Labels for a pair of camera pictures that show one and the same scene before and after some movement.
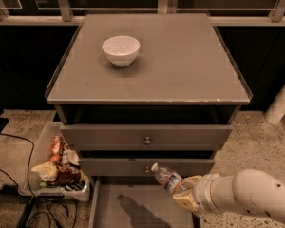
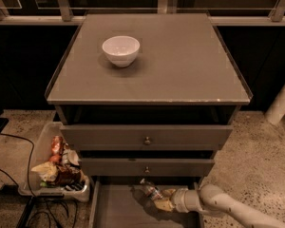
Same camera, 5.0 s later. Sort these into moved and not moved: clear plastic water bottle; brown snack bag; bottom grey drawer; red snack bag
Moved: clear plastic water bottle
Not moved: bottom grey drawer; brown snack bag; red snack bag
